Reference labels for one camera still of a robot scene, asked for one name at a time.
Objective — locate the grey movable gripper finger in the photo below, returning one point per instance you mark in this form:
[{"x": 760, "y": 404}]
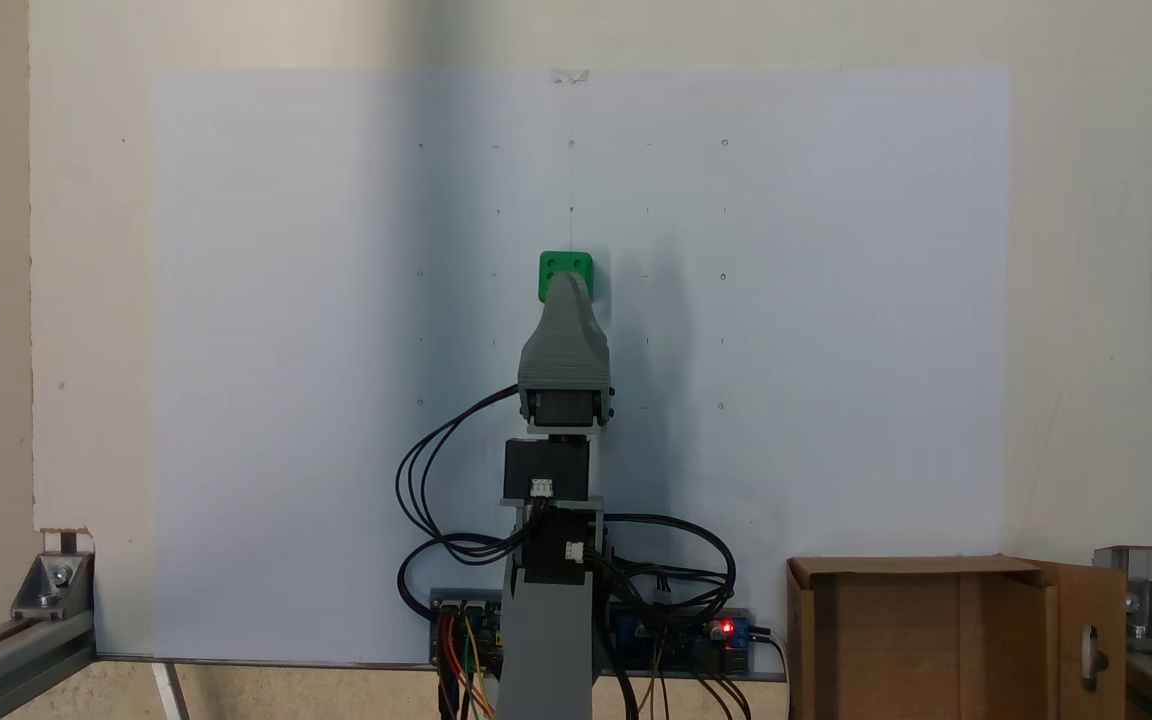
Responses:
[{"x": 564, "y": 340}]

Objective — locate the green dice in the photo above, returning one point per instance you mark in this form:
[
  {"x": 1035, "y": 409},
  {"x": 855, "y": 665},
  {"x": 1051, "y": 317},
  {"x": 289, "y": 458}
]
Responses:
[{"x": 566, "y": 262}]

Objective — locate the clear tape piece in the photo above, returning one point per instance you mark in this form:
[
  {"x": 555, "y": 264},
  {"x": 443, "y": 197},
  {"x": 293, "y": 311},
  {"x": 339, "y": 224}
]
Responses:
[{"x": 570, "y": 76}]

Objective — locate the brown cardboard box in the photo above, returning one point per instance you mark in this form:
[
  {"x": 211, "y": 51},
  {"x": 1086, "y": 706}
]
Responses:
[{"x": 896, "y": 640}]

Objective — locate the metal corner bracket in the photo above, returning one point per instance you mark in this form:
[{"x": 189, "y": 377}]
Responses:
[
  {"x": 1151, "y": 620},
  {"x": 51, "y": 590}
]

